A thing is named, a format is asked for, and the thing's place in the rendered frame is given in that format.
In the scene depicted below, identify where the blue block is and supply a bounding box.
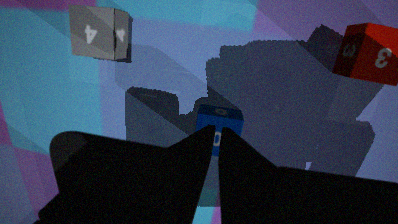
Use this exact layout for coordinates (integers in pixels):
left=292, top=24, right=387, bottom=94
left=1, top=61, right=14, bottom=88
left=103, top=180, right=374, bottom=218
left=195, top=104, right=244, bottom=157

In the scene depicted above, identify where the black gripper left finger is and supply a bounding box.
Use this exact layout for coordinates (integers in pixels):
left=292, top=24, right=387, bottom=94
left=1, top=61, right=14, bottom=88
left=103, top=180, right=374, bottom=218
left=49, top=125, right=215, bottom=224

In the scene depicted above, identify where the red block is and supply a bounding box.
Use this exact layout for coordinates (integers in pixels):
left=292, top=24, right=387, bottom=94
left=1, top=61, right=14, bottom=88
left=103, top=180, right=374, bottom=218
left=332, top=22, right=398, bottom=86

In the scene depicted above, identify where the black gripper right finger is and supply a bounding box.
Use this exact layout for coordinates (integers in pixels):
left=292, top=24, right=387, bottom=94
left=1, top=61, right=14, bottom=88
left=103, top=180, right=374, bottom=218
left=218, top=127, right=398, bottom=224

